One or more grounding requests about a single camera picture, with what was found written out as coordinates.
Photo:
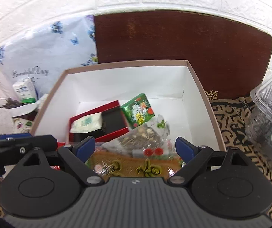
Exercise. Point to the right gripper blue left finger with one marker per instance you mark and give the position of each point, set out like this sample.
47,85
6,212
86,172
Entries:
74,159

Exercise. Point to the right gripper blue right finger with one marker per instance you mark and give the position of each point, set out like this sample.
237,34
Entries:
195,159

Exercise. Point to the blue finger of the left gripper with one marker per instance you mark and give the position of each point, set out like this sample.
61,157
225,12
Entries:
15,136

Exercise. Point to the white shoe insole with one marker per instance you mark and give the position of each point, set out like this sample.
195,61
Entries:
22,110

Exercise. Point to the white round packet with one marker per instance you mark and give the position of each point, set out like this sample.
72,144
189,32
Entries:
88,123

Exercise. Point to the bag of nuts snack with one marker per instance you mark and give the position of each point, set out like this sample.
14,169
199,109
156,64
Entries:
150,139

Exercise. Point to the red open gift box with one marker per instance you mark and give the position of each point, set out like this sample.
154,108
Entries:
114,124

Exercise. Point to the white blue medicine box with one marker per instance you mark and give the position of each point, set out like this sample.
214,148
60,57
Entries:
25,89

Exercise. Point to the letter patterned tablecloth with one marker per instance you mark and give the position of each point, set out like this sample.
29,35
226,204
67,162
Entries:
232,116

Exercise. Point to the green strawberry tea box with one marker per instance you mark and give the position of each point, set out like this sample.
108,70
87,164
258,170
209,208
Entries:
138,110

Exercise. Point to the brown cardboard storage box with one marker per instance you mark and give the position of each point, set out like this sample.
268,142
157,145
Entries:
167,91

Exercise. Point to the clear plastic container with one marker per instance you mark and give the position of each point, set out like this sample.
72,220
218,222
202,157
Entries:
259,125

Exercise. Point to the floral white plastic bag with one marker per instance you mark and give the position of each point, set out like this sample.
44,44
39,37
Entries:
41,55

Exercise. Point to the dark brown wooden board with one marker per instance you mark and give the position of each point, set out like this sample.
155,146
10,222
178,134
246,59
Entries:
229,57

